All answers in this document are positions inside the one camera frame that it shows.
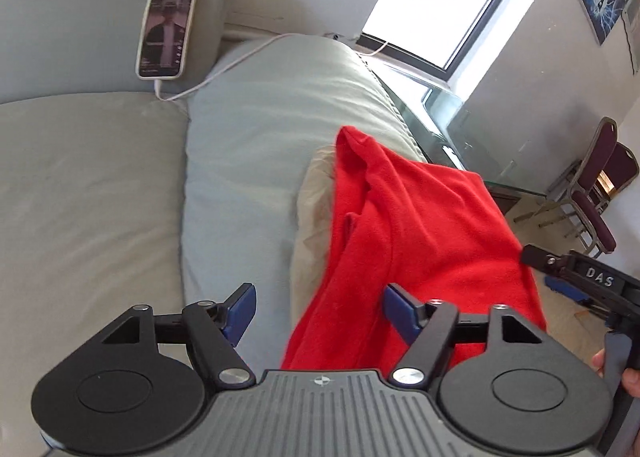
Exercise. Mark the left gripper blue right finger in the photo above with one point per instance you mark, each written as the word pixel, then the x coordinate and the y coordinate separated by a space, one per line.
pixel 428 330

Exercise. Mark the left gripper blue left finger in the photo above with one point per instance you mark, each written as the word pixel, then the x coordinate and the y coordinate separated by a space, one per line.
pixel 213 330

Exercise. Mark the red garment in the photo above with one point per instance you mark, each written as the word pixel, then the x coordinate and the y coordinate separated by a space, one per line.
pixel 432 230

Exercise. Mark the person right hand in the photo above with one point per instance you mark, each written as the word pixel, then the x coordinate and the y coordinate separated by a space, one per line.
pixel 629 377

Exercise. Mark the maroon metal chair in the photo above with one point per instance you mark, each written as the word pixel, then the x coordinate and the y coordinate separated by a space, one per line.
pixel 592 183

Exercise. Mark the tan blanket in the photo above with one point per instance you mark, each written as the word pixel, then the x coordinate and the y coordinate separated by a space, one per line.
pixel 314 210

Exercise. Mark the grey sofa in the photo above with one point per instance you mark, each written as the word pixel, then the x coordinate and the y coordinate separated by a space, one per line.
pixel 117 191

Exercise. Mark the glass side table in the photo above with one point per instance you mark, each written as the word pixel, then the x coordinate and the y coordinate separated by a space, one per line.
pixel 448 134

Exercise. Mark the white smartphone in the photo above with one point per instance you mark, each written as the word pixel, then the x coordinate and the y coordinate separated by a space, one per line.
pixel 164 37

